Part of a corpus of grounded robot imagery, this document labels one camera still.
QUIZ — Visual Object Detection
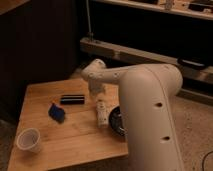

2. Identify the white plastic bottle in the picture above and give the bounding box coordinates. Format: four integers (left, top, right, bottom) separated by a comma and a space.
96, 100, 108, 127

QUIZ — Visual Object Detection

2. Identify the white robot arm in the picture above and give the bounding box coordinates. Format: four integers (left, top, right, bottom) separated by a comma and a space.
82, 59, 185, 171

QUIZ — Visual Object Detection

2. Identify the black cylindrical can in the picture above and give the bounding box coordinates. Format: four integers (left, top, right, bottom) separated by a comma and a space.
60, 95, 85, 104

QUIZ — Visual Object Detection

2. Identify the black round bowl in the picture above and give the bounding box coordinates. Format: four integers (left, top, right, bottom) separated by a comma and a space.
108, 106, 125, 136

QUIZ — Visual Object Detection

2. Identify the blue crumpled cloth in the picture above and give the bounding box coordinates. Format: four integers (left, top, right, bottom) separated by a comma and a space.
48, 103, 65, 123

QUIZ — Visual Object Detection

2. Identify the small wooden table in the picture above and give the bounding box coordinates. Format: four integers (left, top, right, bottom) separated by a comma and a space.
8, 79, 128, 171

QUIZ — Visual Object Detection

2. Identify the white plastic cup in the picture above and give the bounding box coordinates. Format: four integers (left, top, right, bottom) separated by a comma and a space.
16, 128, 42, 153

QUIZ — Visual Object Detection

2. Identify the wooden beam with pole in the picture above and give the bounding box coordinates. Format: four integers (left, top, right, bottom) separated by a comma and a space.
80, 0, 213, 85

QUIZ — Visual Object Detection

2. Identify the wooden shelf with items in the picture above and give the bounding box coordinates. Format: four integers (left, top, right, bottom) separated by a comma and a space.
93, 0, 213, 21

